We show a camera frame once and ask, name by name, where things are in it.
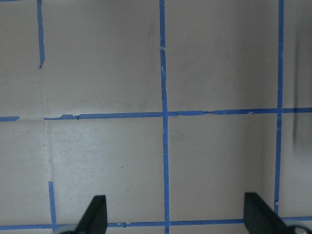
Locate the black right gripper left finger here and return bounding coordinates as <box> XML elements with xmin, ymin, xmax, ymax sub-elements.
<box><xmin>75</xmin><ymin>195</ymin><xmax>108</xmax><ymax>234</ymax></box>

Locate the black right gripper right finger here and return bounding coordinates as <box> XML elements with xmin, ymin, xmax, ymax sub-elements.
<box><xmin>244</xmin><ymin>192</ymin><xmax>290</xmax><ymax>234</ymax></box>

